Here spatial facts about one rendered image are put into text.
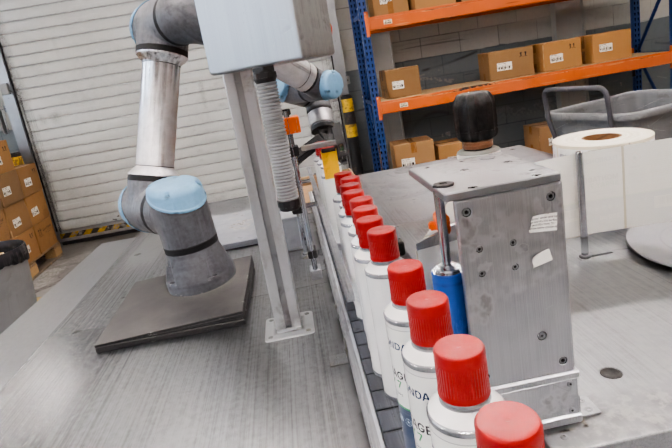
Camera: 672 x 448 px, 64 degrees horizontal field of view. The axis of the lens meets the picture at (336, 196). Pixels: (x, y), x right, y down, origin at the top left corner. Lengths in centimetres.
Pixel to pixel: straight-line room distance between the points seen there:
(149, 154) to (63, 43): 448
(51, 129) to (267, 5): 511
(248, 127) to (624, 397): 63
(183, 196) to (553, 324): 78
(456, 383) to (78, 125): 546
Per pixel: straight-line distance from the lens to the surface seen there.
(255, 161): 89
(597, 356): 74
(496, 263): 52
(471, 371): 35
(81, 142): 571
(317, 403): 78
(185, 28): 122
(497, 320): 54
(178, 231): 114
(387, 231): 59
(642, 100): 397
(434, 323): 42
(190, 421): 83
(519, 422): 30
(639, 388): 70
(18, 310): 340
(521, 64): 511
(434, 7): 478
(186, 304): 114
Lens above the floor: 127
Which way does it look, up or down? 13 degrees down
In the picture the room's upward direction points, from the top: 10 degrees counter-clockwise
